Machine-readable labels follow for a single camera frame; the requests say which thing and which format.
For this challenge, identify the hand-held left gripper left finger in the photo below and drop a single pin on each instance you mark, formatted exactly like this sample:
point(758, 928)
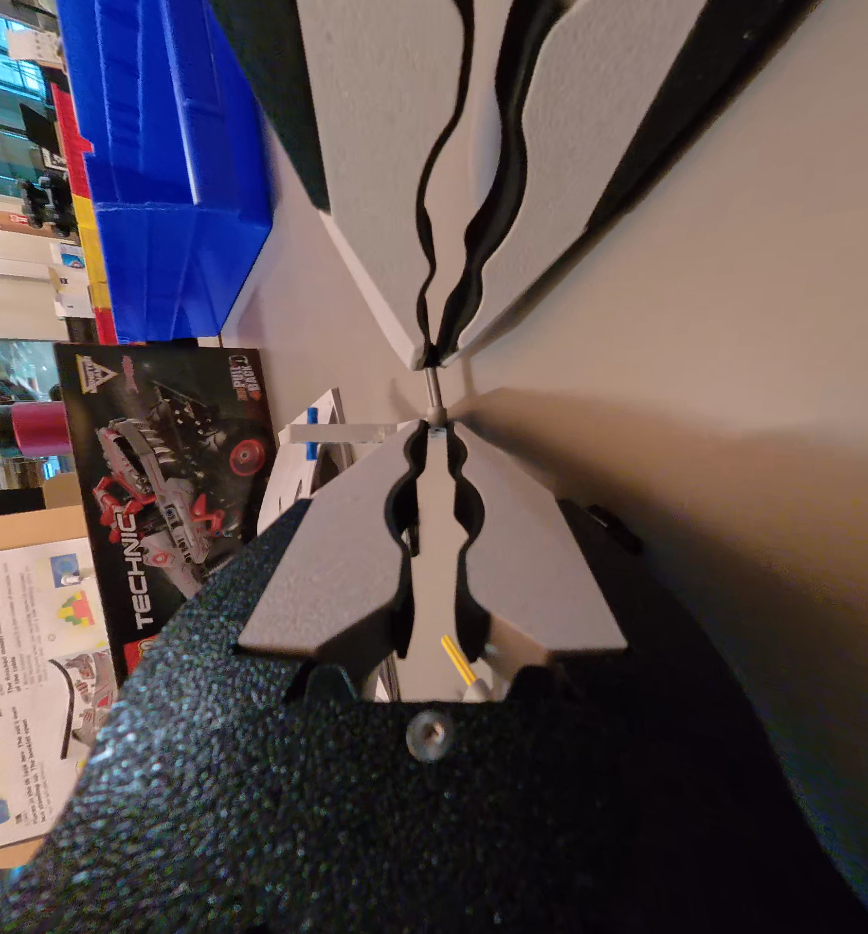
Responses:
point(332, 569)

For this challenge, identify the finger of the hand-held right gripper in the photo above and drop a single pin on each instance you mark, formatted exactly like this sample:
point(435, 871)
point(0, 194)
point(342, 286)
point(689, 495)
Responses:
point(375, 146)
point(587, 109)

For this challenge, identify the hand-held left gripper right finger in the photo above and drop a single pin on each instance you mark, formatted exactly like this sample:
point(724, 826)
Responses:
point(536, 576)

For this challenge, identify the light grey toy beam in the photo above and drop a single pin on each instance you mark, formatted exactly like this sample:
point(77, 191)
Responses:
point(346, 433)

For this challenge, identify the light grey desk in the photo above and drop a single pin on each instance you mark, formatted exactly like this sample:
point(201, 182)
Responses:
point(697, 328)

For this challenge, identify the white instruction booklet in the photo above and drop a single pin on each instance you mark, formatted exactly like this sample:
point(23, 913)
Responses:
point(288, 496)

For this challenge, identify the yellow toy axle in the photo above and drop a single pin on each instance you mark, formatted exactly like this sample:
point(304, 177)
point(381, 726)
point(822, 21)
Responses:
point(457, 660)

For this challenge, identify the black toy set box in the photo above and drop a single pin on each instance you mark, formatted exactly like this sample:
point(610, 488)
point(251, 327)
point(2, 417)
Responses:
point(171, 408)

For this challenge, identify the blue plastic bin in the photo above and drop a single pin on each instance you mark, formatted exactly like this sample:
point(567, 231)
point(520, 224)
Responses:
point(149, 219)

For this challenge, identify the printed instruction sheet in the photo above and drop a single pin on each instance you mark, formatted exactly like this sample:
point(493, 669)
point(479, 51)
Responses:
point(32, 657)

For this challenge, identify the magenta container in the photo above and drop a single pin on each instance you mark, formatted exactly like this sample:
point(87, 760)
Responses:
point(40, 430)

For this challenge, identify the cardboard board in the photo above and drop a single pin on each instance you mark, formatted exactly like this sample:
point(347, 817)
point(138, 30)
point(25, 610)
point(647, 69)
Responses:
point(11, 529)

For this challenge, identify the large glass window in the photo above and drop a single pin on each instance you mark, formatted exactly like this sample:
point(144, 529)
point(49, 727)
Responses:
point(3, 73)

